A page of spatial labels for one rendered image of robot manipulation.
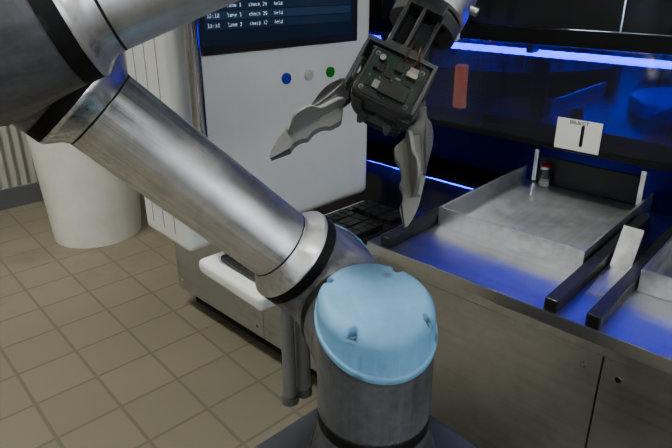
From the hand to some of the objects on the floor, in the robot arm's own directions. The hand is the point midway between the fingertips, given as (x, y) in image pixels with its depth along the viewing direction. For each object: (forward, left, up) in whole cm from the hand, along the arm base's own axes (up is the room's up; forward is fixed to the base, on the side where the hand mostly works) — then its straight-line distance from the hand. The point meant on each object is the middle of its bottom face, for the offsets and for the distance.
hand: (335, 195), depth 57 cm
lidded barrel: (+63, +258, -110) cm, 287 cm away
